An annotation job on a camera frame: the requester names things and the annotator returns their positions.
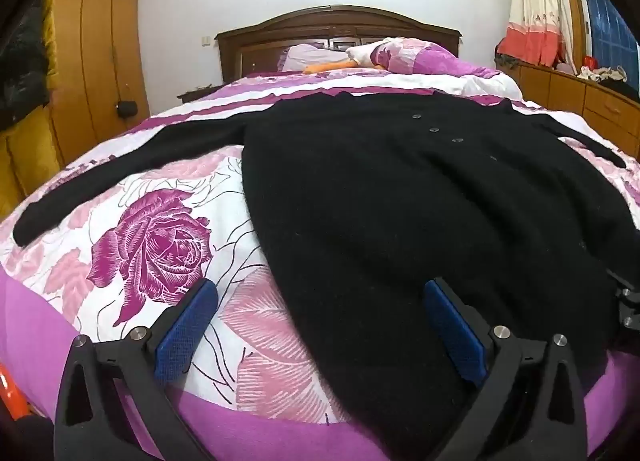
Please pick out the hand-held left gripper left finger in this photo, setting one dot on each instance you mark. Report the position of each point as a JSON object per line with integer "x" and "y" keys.
{"x": 185, "y": 331}

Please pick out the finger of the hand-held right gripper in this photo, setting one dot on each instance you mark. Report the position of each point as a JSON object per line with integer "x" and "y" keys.
{"x": 627, "y": 308}

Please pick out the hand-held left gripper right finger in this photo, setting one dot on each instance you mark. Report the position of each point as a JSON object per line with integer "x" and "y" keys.
{"x": 452, "y": 336}

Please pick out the black knit cardigan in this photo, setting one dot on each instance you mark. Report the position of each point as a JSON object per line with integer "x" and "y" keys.
{"x": 400, "y": 216}

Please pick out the floral striped bed blanket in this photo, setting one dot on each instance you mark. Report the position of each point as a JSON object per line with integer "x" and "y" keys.
{"x": 150, "y": 251}

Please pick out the orange object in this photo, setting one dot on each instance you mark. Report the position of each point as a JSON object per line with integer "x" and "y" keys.
{"x": 10, "y": 391}

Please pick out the wooden dresser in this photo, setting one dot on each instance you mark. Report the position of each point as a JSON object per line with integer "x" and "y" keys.
{"x": 565, "y": 91}

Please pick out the small black bag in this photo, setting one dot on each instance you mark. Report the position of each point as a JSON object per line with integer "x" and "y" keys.
{"x": 126, "y": 108}

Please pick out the white cloth pile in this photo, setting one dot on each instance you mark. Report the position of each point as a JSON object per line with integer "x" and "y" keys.
{"x": 602, "y": 74}

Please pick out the dark wooden nightstand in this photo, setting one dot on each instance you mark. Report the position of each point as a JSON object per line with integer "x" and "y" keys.
{"x": 200, "y": 93}

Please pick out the folded floral purple quilt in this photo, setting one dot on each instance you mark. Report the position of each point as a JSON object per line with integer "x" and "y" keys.
{"x": 440, "y": 58}

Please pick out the blue window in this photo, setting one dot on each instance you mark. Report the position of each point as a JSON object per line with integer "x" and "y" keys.
{"x": 610, "y": 26}

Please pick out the orange plush toy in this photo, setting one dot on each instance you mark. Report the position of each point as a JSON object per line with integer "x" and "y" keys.
{"x": 325, "y": 67}

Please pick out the light purple pillow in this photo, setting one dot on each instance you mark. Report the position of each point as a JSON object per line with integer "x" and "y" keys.
{"x": 310, "y": 56}

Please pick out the wooden wardrobe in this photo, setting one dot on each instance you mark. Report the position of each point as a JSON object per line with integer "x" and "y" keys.
{"x": 100, "y": 41}

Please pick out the cream and red curtain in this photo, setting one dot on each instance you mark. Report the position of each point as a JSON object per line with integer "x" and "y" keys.
{"x": 530, "y": 1}

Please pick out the dark wooden headboard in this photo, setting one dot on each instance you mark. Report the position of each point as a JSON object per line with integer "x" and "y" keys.
{"x": 350, "y": 21}

